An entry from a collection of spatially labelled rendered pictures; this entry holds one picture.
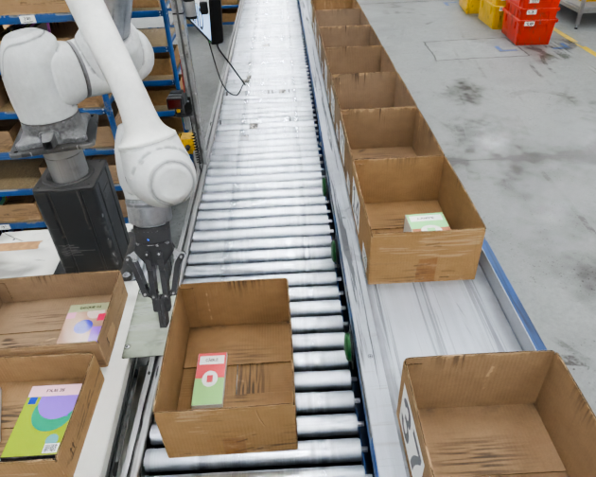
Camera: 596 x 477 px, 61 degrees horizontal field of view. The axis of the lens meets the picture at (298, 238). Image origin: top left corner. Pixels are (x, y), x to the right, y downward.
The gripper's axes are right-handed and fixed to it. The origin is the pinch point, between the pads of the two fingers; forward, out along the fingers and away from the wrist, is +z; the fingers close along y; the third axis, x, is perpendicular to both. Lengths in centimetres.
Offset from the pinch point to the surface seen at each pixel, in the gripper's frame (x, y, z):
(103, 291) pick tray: -41, 29, 11
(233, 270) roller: -51, -10, 10
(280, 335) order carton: -21.9, -24.9, 19.0
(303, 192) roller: -94, -35, -6
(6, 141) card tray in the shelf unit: -141, 103, -27
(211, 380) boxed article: -7.3, -7.6, 22.9
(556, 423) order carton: 23, -78, 17
